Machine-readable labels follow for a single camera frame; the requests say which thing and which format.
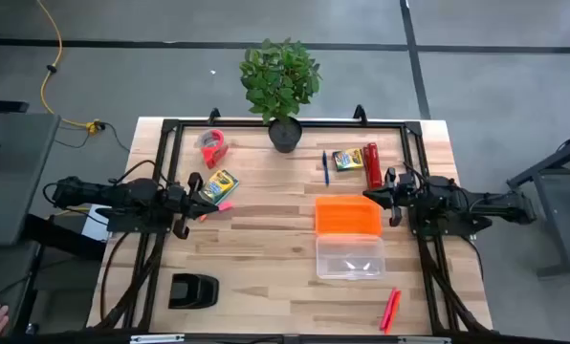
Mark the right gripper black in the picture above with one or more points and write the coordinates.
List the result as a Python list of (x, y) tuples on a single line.
[(404, 200)]

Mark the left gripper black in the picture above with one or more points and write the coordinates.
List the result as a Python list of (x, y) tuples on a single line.
[(182, 210)]

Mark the pink eraser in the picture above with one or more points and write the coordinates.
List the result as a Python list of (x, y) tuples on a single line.
[(225, 206)]

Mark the yellow green crayon box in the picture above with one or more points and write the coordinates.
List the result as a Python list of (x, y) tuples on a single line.
[(220, 185), (348, 159)]

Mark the orange lid clear pencil case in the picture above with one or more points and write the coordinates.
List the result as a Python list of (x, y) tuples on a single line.
[(347, 215)]

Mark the blue pen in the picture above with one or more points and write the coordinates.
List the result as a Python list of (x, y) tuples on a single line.
[(325, 167)]

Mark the orange marker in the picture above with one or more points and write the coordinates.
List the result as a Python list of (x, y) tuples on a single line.
[(394, 311)]

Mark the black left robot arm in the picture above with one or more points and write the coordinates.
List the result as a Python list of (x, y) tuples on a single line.
[(98, 193)]

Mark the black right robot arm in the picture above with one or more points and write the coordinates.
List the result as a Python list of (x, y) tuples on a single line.
[(481, 203)]

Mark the red tape dispenser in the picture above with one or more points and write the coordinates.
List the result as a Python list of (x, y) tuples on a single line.
[(214, 148)]

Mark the black plastic holder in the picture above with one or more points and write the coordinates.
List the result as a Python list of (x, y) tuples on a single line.
[(191, 290)]

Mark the white box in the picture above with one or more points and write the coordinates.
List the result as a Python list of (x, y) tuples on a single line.
[(96, 224)]

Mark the green potted plant black pot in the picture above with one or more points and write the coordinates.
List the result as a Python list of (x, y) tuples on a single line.
[(280, 81)]

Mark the grey metal stand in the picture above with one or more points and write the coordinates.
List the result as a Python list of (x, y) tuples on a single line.
[(553, 205)]

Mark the grey side table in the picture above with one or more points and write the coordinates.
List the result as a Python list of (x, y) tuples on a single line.
[(12, 181)]

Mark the flat black bar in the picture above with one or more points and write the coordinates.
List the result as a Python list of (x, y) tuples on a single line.
[(3, 106)]

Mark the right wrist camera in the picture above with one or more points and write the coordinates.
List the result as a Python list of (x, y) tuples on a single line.
[(406, 182)]

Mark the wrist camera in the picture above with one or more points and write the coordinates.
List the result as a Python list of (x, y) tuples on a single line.
[(406, 182), (175, 192)]

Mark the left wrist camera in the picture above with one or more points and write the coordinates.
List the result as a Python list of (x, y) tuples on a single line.
[(175, 192)]

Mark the black frame bracket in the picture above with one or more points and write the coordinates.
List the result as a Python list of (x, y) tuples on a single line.
[(213, 115), (360, 114)]

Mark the black aluminium table frame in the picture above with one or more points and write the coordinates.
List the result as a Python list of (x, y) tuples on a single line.
[(237, 123)]

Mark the silver metal bracket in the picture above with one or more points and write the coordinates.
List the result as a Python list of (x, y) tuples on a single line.
[(157, 338), (423, 340)]

